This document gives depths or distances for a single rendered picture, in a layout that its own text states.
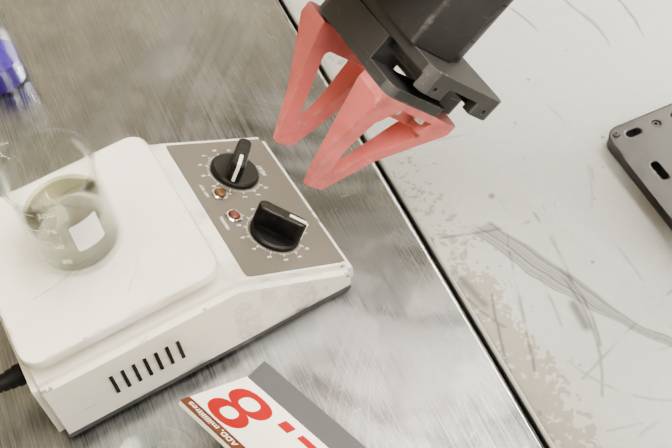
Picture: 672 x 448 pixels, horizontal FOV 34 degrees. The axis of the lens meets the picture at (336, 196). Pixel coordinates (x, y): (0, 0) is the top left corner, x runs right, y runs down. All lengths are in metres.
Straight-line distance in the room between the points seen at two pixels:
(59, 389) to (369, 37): 0.26
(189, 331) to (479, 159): 0.24
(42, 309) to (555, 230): 0.32
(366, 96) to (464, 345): 0.21
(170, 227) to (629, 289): 0.28
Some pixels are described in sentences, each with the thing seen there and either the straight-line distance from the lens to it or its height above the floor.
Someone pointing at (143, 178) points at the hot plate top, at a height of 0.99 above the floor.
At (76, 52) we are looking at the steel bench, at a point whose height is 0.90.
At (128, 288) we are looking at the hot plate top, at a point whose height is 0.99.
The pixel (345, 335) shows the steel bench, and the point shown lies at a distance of 0.68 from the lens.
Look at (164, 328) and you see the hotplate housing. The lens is 0.63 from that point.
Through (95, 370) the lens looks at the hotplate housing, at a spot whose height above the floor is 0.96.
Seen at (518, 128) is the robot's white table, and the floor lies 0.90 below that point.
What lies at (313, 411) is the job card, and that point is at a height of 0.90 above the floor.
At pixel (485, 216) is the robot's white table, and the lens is 0.72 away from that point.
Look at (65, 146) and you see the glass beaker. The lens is 0.61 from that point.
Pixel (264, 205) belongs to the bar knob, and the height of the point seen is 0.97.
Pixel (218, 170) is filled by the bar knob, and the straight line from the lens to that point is 0.69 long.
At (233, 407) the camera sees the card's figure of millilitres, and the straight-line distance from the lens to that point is 0.64.
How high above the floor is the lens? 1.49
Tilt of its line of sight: 54 degrees down
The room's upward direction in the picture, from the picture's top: 9 degrees counter-clockwise
